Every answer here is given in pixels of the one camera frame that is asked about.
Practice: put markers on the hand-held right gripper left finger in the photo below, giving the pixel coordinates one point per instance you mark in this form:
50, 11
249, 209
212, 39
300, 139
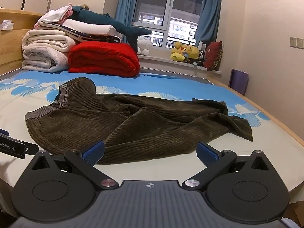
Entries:
93, 152

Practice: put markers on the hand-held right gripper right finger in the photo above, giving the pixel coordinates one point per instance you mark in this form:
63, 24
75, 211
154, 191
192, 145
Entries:
209, 154

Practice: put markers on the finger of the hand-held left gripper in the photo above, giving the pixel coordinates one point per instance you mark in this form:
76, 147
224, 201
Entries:
3, 132

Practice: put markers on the purple box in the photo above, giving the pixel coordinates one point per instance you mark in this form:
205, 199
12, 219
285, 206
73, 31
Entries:
238, 82

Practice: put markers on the blue floral bedsheet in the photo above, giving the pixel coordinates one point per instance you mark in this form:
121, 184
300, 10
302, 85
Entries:
166, 87

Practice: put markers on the wooden headboard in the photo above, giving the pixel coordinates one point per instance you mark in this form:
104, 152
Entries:
11, 42

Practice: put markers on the white folded fleece blanket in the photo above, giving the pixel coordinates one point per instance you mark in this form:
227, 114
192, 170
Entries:
45, 49

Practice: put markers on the red folded quilt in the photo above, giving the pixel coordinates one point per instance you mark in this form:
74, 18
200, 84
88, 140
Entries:
104, 59

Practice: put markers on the red cushion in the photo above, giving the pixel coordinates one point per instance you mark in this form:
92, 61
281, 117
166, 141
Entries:
213, 55

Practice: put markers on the window sill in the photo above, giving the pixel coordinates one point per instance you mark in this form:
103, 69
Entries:
166, 63

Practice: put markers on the yellow bear plush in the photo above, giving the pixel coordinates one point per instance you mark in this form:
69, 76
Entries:
192, 52

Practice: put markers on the tissue pack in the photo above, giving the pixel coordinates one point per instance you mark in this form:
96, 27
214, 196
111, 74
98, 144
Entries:
6, 25

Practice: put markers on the yellow duck plush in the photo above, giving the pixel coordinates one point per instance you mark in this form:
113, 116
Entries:
178, 52

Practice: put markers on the white plush toy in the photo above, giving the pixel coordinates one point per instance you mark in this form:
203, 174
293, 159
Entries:
144, 46

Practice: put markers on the white folded quilt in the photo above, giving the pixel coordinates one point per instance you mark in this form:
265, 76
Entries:
95, 28

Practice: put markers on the pink and white cloth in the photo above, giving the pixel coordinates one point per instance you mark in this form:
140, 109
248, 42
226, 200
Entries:
57, 14

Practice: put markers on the blue shark plush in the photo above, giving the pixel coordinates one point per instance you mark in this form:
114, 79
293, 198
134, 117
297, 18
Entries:
104, 20

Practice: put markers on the blue curtain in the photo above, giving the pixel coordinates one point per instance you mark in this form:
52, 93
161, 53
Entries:
209, 11
125, 7

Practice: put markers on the brown teddy plush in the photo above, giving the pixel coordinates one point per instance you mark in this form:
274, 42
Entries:
84, 7

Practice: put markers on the window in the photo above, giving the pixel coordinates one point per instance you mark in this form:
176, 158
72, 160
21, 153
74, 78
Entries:
171, 9

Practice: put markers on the wall socket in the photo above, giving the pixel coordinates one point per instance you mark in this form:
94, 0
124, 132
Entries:
293, 42
300, 43

